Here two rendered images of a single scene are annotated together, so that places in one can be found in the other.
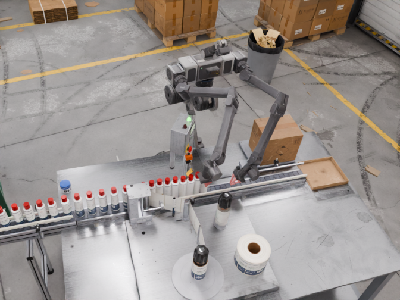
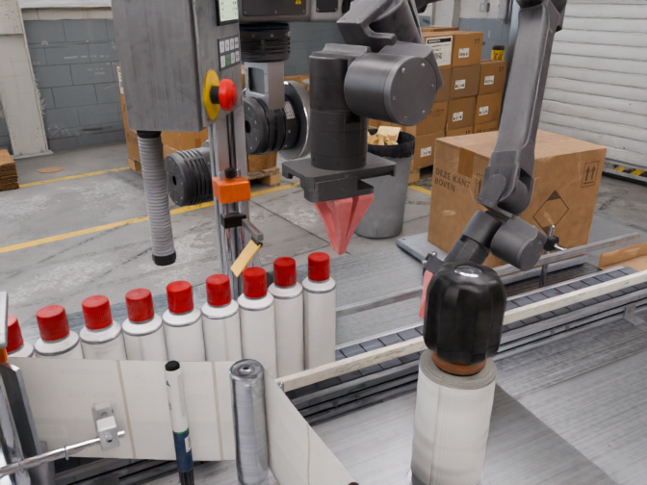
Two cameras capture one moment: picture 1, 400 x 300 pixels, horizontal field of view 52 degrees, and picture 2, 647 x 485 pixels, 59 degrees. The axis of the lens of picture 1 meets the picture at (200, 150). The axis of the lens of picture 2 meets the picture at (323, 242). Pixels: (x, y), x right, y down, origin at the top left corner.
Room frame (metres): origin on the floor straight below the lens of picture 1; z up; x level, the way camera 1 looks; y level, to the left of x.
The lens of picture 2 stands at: (1.07, 0.01, 1.44)
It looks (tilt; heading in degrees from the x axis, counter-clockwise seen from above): 24 degrees down; 355
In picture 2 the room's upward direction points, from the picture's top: straight up
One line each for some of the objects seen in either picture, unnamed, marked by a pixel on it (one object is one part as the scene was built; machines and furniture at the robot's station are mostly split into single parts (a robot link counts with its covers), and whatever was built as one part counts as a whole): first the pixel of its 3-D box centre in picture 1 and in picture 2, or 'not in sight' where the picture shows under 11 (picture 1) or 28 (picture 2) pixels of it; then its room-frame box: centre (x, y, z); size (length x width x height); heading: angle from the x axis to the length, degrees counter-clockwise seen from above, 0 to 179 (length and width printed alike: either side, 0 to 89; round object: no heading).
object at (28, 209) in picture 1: (30, 213); not in sight; (1.42, 0.99, 0.98); 0.05 x 0.05 x 0.20
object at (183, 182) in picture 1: (182, 187); (222, 342); (1.76, 0.09, 0.98); 0.05 x 0.05 x 0.20
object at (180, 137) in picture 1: (183, 134); (184, 43); (1.85, 0.12, 1.38); 0.17 x 0.10 x 0.19; 166
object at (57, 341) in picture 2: (151, 191); (64, 379); (1.70, 0.29, 0.98); 0.05 x 0.05 x 0.20
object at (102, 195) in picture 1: (102, 200); not in sight; (1.58, 0.58, 0.98); 0.05 x 0.05 x 0.20
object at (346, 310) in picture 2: (236, 175); (434, 288); (1.95, -0.27, 0.96); 1.07 x 0.01 x 0.01; 111
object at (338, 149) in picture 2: (207, 173); (338, 144); (1.62, -0.06, 1.30); 0.10 x 0.07 x 0.07; 113
